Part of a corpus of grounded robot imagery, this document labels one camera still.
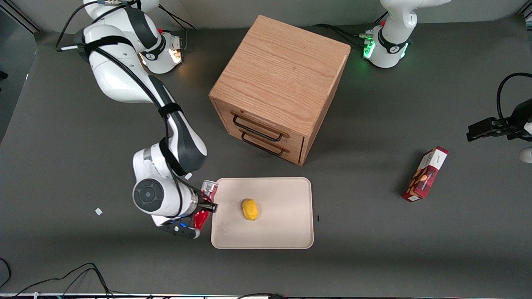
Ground black drawer handle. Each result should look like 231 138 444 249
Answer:
240 132 287 157
232 114 285 143

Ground black looped cable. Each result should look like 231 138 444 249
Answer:
496 72 532 126

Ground wooden lower drawer front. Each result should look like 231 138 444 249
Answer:
227 125 303 165

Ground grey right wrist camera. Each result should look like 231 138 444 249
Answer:
151 215 201 240

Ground black cables at right base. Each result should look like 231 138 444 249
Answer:
157 3 198 32

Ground black lower drawer handle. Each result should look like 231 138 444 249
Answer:
240 132 287 157

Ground black cable along right arm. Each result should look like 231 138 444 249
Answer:
55 0 197 230

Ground black floor cable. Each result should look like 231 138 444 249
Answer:
236 292 288 299
0 257 12 289
12 262 118 299

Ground black cables at left base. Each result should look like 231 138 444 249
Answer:
311 22 375 48

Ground wooden upper drawer front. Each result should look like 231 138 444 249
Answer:
217 100 306 153

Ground wooden drawer cabinet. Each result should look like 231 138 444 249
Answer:
208 15 351 167

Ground cream plastic tray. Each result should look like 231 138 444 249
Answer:
210 177 315 250

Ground black upper drawer handle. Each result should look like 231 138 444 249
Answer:
232 114 285 143

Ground wooden drawer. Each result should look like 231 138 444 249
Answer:
227 125 303 165
217 100 306 153

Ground red cookie box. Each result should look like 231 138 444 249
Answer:
401 145 450 203

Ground black cables at base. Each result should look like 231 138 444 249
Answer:
311 22 375 48
157 3 198 32

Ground yellow lemon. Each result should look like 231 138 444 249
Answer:
241 198 260 222

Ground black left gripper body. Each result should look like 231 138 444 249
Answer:
510 98 532 142

